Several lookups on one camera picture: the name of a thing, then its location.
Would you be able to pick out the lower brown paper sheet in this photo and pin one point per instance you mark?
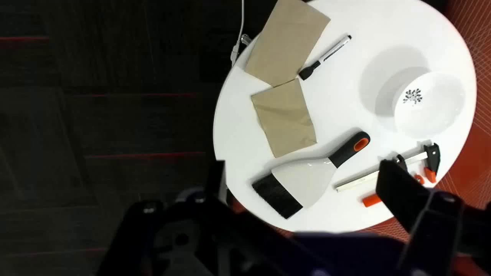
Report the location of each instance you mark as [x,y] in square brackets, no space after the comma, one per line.
[285,118]

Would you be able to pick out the black marker pen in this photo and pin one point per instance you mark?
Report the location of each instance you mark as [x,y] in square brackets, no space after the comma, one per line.
[309,69]

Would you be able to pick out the white bowl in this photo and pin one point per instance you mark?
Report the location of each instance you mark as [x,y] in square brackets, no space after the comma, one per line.
[429,104]

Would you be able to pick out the upper brown paper sheet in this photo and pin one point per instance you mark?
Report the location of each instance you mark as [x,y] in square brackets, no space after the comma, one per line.
[286,41]

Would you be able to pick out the round white table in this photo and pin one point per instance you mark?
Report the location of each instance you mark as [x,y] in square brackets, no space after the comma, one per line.
[394,41]

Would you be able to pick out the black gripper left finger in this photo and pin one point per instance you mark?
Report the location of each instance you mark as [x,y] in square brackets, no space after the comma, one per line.
[200,234]

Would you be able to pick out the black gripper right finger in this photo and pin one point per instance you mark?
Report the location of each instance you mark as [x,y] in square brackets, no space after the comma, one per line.
[441,224]

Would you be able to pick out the brown paper sheet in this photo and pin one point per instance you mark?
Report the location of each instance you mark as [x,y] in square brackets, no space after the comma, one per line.
[286,41]
[285,118]

